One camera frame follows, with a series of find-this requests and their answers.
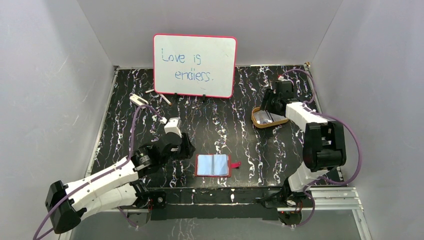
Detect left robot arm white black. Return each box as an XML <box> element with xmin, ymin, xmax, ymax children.
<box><xmin>44</xmin><ymin>132</ymin><xmax>196</xmax><ymax>234</ymax></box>

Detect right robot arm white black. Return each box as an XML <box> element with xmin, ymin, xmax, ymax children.
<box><xmin>260</xmin><ymin>80</ymin><xmax>347</xmax><ymax>207</ymax></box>

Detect white board with red frame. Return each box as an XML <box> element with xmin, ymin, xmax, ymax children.
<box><xmin>153</xmin><ymin>33</ymin><xmax>238</xmax><ymax>99</ymax></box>

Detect tan oval card tray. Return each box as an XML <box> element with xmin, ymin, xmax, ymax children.
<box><xmin>251</xmin><ymin>107</ymin><xmax>289</xmax><ymax>129</ymax></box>

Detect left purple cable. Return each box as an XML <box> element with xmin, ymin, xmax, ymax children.
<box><xmin>32</xmin><ymin>104</ymin><xmax>165</xmax><ymax>240</ymax></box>

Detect white board eraser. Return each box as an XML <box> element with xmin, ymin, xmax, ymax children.
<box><xmin>129</xmin><ymin>94</ymin><xmax>149</xmax><ymax>106</ymax></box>

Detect red leather card holder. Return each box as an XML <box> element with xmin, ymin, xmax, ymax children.
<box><xmin>194</xmin><ymin>154</ymin><xmax>242</xmax><ymax>178</ymax></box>

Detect white marker pen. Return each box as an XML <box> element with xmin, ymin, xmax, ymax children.
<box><xmin>159</xmin><ymin>93</ymin><xmax>172</xmax><ymax>106</ymax></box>

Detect cards in tray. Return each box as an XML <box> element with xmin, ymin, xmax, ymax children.
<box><xmin>254</xmin><ymin>110</ymin><xmax>285</xmax><ymax>125</ymax></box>

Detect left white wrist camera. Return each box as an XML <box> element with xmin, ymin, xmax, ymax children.
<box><xmin>160</xmin><ymin>117</ymin><xmax>182</xmax><ymax>138</ymax></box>

